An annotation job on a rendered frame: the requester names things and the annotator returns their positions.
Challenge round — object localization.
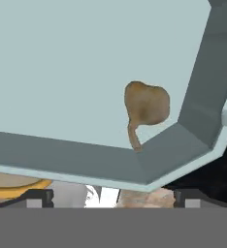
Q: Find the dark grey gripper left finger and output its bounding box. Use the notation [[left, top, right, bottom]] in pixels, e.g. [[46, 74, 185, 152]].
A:
[[0, 188, 55, 209]]

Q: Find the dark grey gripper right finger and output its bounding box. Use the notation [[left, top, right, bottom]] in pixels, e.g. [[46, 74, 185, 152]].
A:
[[174, 188, 227, 209]]

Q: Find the brown garlic bulb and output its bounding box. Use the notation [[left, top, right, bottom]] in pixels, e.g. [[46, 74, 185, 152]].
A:
[[123, 80, 171, 153]]

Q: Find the pale blue tupperware container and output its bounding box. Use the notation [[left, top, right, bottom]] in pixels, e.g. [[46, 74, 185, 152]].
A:
[[0, 0, 227, 194]]

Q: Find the yellow rimmed round plate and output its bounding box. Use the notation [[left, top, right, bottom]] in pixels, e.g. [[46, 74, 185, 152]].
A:
[[0, 171, 53, 201]]

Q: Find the white rounded object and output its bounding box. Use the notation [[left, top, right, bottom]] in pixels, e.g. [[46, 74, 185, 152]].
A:
[[84, 184, 121, 209]]

